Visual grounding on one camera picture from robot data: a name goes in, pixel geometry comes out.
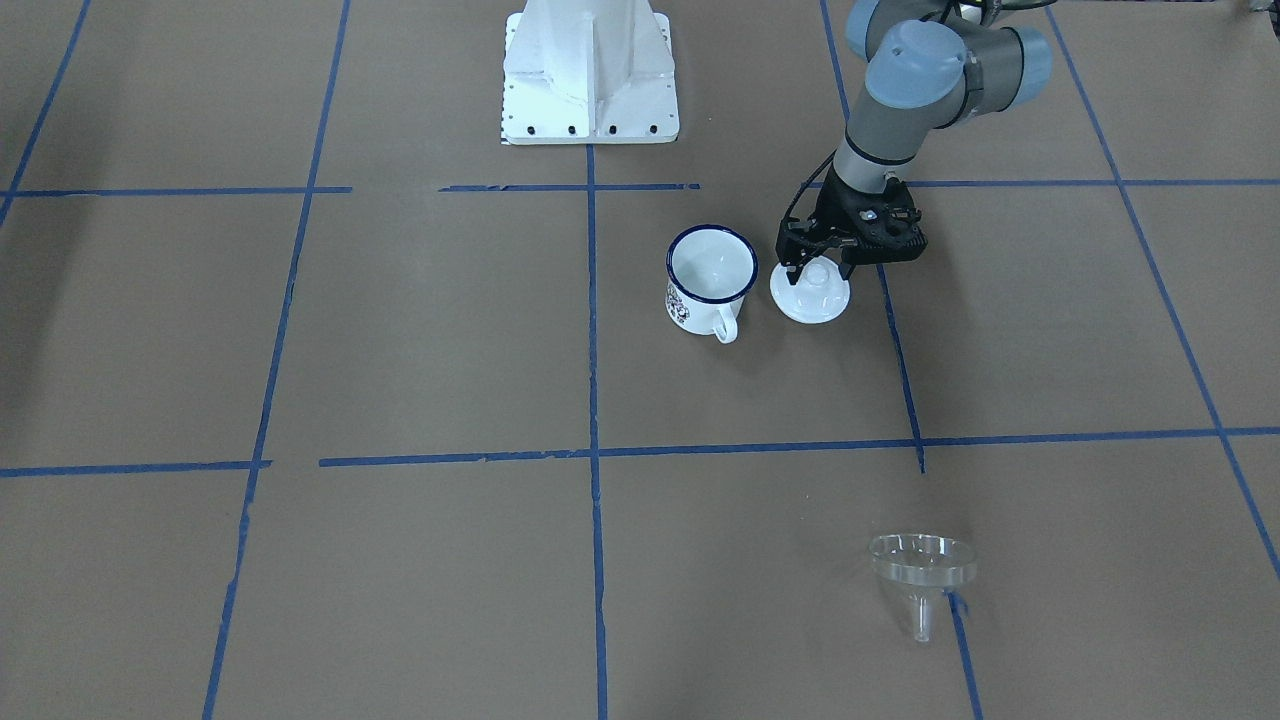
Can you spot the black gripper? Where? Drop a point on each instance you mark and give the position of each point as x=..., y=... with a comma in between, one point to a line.
x=829, y=217

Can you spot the white mug lid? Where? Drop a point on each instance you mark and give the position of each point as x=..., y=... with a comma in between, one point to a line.
x=818, y=296

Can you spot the clear glass funnel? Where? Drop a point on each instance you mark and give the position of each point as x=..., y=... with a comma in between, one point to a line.
x=915, y=572

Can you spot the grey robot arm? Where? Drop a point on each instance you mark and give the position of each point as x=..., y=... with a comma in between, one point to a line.
x=928, y=67

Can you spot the white enamel mug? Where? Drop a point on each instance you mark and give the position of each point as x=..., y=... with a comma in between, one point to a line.
x=710, y=271

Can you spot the brown paper table cover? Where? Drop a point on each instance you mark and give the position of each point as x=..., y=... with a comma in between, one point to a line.
x=319, y=402

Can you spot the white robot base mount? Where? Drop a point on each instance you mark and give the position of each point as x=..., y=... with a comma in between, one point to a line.
x=577, y=72

